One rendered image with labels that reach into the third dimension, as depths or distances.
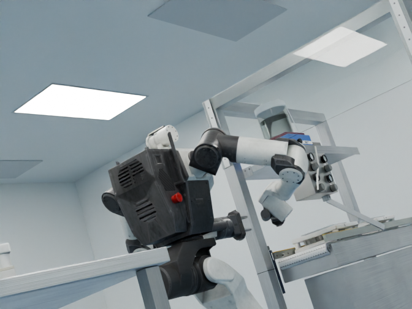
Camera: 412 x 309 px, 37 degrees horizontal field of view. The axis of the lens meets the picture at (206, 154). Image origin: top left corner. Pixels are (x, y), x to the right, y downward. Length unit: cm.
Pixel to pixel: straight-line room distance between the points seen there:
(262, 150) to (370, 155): 415
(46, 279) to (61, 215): 713
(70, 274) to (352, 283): 183
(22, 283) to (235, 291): 111
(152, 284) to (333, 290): 159
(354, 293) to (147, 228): 114
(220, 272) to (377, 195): 411
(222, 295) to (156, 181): 48
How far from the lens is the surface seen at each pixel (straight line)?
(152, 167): 201
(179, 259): 201
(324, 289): 288
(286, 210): 225
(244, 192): 283
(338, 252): 276
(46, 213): 822
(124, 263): 132
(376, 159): 611
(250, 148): 203
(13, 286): 120
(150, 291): 137
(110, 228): 822
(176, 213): 202
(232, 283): 217
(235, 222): 252
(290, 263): 280
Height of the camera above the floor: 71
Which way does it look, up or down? 14 degrees up
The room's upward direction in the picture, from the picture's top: 17 degrees counter-clockwise
